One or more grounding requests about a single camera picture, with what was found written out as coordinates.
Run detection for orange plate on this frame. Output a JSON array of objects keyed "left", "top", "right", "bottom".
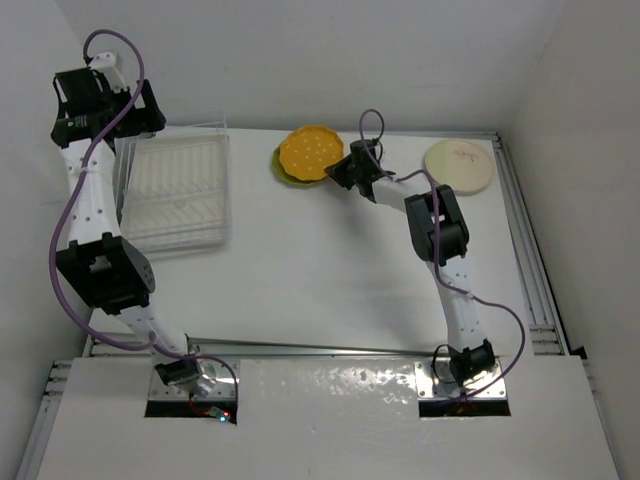
[{"left": 279, "top": 125, "right": 344, "bottom": 182}]

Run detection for green polka dot plate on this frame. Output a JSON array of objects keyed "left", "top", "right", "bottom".
[{"left": 270, "top": 148, "right": 318, "bottom": 188}]

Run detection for clear plastic dish rack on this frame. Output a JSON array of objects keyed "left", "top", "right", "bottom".
[{"left": 114, "top": 111, "right": 231, "bottom": 256}]

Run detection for cream and green plate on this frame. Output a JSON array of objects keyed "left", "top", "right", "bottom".
[{"left": 424, "top": 139, "right": 495, "bottom": 196}]

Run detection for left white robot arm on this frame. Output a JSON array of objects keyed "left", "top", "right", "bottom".
[{"left": 49, "top": 67, "right": 188, "bottom": 363}]

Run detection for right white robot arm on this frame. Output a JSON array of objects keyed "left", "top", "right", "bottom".
[{"left": 326, "top": 139, "right": 495, "bottom": 386}]

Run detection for small green circuit board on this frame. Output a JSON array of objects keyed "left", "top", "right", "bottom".
[{"left": 208, "top": 406, "right": 231, "bottom": 422}]

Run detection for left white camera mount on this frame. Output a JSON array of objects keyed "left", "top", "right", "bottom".
[{"left": 88, "top": 51, "right": 128, "bottom": 93}]

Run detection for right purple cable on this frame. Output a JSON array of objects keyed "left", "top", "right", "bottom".
[{"left": 358, "top": 109, "right": 527, "bottom": 401}]

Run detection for purple cable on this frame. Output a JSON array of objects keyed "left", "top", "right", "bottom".
[
  {"left": 48, "top": 29, "right": 240, "bottom": 401},
  {"left": 358, "top": 109, "right": 527, "bottom": 401}
]

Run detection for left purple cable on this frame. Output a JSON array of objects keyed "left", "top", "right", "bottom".
[{"left": 48, "top": 29, "right": 240, "bottom": 401}]

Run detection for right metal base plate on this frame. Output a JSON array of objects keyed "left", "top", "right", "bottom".
[{"left": 414, "top": 357, "right": 508, "bottom": 402}]

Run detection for metal base plate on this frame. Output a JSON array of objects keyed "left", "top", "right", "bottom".
[
  {"left": 414, "top": 357, "right": 508, "bottom": 402},
  {"left": 148, "top": 362, "right": 236, "bottom": 401}
]

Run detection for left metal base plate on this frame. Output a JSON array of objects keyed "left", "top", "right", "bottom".
[{"left": 148, "top": 362, "right": 236, "bottom": 401}]

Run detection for aluminium frame rail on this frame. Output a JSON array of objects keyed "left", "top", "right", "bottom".
[{"left": 491, "top": 133, "right": 570, "bottom": 356}]

